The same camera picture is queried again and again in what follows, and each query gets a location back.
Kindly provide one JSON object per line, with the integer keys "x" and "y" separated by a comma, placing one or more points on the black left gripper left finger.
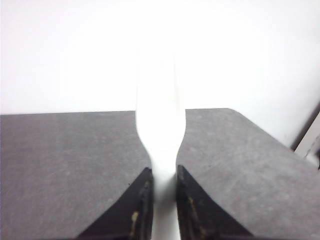
{"x": 130, "y": 217}

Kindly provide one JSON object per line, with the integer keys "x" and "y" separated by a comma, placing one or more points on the white plastic fork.
{"x": 161, "y": 125}

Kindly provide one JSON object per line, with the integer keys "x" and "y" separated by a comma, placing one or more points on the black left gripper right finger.
{"x": 200, "y": 217}

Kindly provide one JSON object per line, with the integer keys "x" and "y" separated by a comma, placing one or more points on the white metal frame post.
{"x": 308, "y": 135}

